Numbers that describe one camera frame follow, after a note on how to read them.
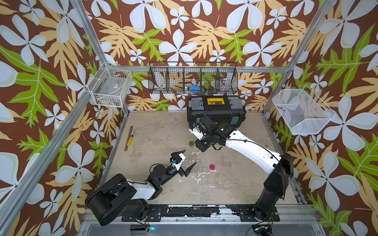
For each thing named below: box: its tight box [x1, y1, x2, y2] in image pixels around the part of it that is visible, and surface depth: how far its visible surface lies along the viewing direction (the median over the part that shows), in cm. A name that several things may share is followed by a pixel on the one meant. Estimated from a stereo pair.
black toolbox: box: [187, 95, 247, 128], surface depth 101 cm
